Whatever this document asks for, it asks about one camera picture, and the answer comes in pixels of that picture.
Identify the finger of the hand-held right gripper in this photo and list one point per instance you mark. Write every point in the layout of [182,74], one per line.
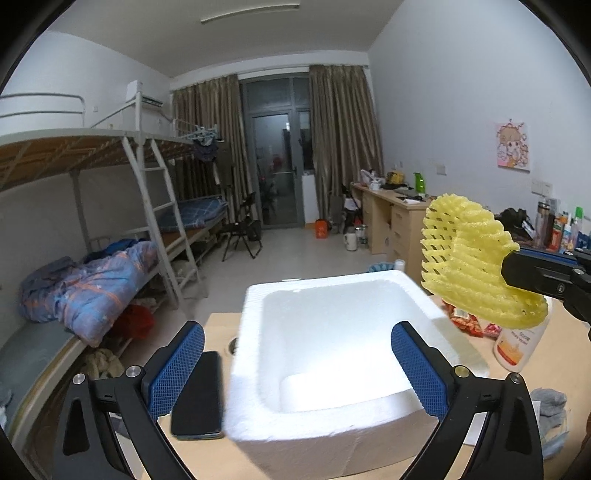
[535,274]
[547,253]

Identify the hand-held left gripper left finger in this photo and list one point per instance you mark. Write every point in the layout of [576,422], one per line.
[178,369]

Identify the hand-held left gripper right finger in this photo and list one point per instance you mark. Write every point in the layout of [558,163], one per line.
[420,369]

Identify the yellow foam fruit net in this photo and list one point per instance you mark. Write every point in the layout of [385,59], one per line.
[466,258]

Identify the white foam box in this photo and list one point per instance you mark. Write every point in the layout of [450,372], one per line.
[332,332]

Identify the group of toiletry bottles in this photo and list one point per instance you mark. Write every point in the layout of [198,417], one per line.
[565,228]

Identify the black smartphone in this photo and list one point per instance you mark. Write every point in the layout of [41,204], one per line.
[198,397]

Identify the black bag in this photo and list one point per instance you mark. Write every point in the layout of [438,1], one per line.
[517,219]

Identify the red cloth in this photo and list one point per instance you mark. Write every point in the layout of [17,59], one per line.
[134,321]

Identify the red snack packet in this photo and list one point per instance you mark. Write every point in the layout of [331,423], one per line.
[466,321]
[491,330]

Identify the white lotion pump bottle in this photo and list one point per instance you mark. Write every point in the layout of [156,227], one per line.
[519,346]

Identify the beige clothes pile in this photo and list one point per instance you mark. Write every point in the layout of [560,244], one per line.
[104,362]

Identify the grey sock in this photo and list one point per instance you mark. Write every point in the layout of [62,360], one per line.
[549,408]

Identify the green bottle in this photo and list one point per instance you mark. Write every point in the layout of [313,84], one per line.
[419,183]

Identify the white jug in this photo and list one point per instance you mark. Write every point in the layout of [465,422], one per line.
[350,241]

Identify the wooden desk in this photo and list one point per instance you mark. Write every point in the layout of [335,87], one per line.
[392,221]

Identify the black folding chair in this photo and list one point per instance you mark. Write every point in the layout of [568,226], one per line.
[242,230]

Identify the blue bed mattress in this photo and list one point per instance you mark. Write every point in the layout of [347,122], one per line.
[201,212]

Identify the white metal bunk bed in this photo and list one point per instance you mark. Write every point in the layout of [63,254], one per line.
[152,203]

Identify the orange bucket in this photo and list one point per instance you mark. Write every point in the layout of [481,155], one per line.
[322,229]

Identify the white plastic bag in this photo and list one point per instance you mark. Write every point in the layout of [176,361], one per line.
[371,180]

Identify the hanging dark clothes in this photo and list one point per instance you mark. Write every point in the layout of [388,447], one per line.
[206,146]

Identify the brown curtain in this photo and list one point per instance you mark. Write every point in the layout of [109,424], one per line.
[344,138]
[207,138]

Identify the glass balcony door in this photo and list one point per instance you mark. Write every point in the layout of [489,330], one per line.
[277,152]

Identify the ceiling tube light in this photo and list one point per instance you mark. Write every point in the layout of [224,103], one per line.
[251,13]

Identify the cartoon wall poster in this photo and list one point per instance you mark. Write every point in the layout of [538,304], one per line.
[513,145]

